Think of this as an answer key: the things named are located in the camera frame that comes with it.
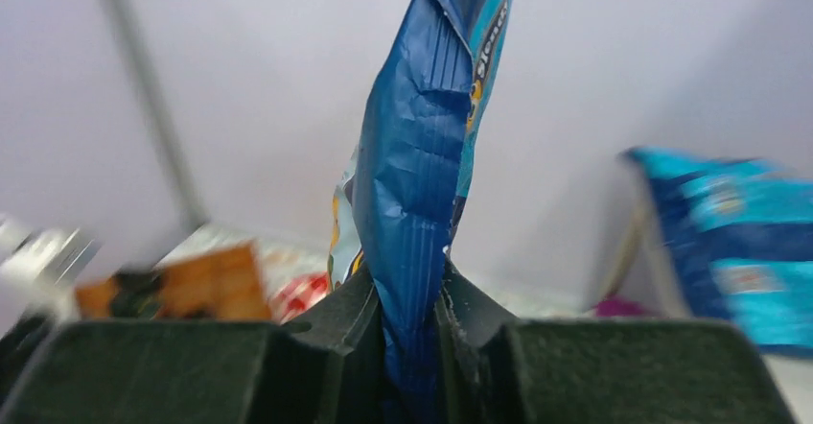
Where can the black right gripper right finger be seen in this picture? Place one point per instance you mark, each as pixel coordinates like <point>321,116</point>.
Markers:
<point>499,368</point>

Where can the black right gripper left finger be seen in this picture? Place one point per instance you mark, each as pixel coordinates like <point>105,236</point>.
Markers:
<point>325,366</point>

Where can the blue Slendy candy bag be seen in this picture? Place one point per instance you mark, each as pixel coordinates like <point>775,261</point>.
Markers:
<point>738,233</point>
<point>398,205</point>

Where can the purple candy bag on shelf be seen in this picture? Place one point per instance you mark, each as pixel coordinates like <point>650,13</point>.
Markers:
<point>619,307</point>

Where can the white wooden two-tier shelf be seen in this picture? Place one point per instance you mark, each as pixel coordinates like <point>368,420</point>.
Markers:
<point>642,242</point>

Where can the black rolled sock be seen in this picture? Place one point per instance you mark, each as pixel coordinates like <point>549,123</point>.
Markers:
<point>137,295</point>

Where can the orange wooden divider tray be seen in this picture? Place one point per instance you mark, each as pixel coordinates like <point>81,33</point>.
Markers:
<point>223,284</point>

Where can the red floral folded cloth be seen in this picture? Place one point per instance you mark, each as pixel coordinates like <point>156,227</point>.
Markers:
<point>299,295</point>

